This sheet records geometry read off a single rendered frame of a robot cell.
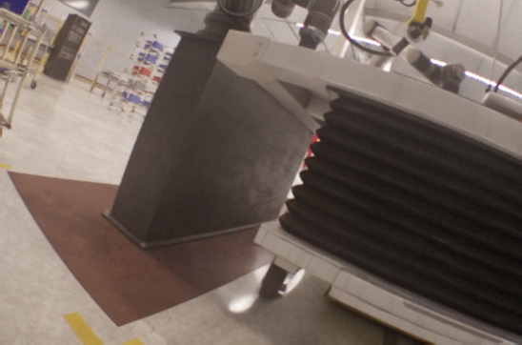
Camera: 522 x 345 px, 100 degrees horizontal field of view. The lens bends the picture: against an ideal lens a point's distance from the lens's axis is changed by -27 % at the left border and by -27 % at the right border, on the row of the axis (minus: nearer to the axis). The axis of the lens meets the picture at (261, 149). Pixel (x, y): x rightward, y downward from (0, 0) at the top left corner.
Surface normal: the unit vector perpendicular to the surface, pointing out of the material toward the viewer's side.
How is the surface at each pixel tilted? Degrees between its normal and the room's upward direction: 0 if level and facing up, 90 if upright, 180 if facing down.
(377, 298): 90
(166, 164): 90
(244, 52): 90
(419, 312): 90
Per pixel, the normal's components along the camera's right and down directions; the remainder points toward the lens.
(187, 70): -0.36, -0.15
